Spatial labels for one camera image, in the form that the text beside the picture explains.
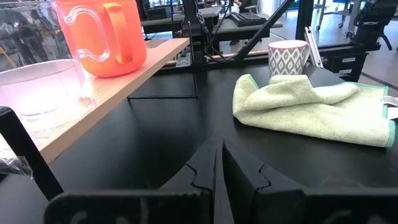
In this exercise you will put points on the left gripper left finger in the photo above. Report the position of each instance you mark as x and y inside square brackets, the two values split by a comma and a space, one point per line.
[155, 205]

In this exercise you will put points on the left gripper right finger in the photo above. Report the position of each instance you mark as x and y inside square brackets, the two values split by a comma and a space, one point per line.
[295, 205]

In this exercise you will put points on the grey patterned ceramic mug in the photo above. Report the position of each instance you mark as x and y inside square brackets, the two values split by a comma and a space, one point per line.
[287, 59]

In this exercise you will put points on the clear plastic container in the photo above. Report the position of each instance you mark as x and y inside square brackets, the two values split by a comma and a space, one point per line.
[37, 90]

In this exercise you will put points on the orange plastic mug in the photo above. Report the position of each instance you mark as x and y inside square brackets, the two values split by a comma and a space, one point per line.
[130, 40]

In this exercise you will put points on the green microfibre cloth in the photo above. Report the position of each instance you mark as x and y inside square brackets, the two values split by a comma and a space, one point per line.
[311, 109]

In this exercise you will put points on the clear plastic wrap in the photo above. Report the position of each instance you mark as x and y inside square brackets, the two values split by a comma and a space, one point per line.
[12, 165]

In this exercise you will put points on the black controller box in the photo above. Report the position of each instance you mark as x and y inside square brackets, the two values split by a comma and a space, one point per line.
[351, 67]

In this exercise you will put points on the silver aluminium strip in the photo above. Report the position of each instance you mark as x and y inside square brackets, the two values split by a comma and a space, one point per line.
[313, 46]

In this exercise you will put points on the black keyboard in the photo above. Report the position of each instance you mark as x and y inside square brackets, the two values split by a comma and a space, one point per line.
[248, 19]

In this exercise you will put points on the wooden shelf with black frame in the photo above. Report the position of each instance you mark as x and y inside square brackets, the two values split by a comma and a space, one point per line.
[124, 84]

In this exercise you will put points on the white corner bracket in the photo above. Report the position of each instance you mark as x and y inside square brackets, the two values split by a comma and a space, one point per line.
[183, 59]

